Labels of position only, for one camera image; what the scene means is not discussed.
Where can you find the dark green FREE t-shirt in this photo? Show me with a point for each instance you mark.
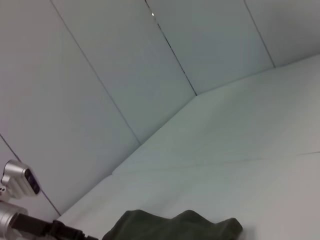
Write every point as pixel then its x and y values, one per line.
pixel 175 227

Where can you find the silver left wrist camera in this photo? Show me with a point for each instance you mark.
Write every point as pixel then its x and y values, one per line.
pixel 21 180

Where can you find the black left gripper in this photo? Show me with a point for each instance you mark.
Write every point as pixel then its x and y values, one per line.
pixel 45 230

